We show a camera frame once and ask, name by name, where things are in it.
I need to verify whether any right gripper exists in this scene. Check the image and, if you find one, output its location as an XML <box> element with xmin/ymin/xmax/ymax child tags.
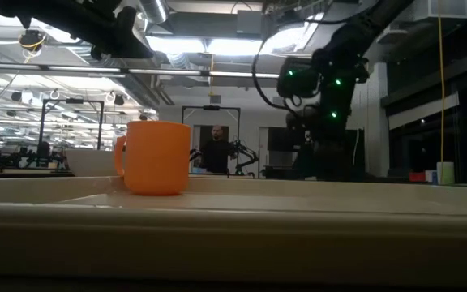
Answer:
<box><xmin>277</xmin><ymin>56</ymin><xmax>322</xmax><ymax>99</ymax></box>

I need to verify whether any yellow extension cable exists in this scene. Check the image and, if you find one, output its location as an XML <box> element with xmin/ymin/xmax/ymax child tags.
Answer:
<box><xmin>437</xmin><ymin>0</ymin><xmax>448</xmax><ymax>164</ymax></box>

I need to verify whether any orange plastic mug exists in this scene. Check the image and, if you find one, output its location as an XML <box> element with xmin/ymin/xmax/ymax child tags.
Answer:
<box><xmin>113</xmin><ymin>120</ymin><xmax>193</xmax><ymax>197</ymax></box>

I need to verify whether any silver ceiling duct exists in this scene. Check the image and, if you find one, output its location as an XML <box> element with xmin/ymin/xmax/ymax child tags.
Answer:
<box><xmin>138</xmin><ymin>0</ymin><xmax>170</xmax><ymax>24</ymax></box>

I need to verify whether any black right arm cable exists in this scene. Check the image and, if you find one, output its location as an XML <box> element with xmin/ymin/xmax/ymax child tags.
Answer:
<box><xmin>251</xmin><ymin>50</ymin><xmax>302</xmax><ymax>119</ymax></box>

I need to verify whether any black background rig frame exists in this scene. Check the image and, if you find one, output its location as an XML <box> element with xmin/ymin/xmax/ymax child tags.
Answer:
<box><xmin>181</xmin><ymin>105</ymin><xmax>242</xmax><ymax>176</ymax></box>
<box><xmin>38</xmin><ymin>98</ymin><xmax>105</xmax><ymax>157</ymax></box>

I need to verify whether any person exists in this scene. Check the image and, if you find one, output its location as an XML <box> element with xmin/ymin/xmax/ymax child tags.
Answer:
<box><xmin>198</xmin><ymin>124</ymin><xmax>237</xmax><ymax>174</ymax></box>

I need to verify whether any beige plastic tray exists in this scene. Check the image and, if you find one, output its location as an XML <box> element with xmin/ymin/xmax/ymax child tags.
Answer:
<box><xmin>0</xmin><ymin>174</ymin><xmax>467</xmax><ymax>285</ymax></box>

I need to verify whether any ceiling light strip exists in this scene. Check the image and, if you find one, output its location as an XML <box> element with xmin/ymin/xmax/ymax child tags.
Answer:
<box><xmin>0</xmin><ymin>62</ymin><xmax>280</xmax><ymax>79</ymax></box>

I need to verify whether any black wall screen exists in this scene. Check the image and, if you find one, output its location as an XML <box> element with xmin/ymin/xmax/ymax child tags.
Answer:
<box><xmin>267</xmin><ymin>126</ymin><xmax>300</xmax><ymax>153</ymax></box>

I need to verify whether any green and white cup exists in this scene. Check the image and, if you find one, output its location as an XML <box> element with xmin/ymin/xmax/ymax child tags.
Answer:
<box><xmin>436</xmin><ymin>161</ymin><xmax>456</xmax><ymax>186</ymax></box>

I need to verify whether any white bowl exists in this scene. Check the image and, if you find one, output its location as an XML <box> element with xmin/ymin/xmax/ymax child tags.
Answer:
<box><xmin>65</xmin><ymin>148</ymin><xmax>126</xmax><ymax>178</ymax></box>

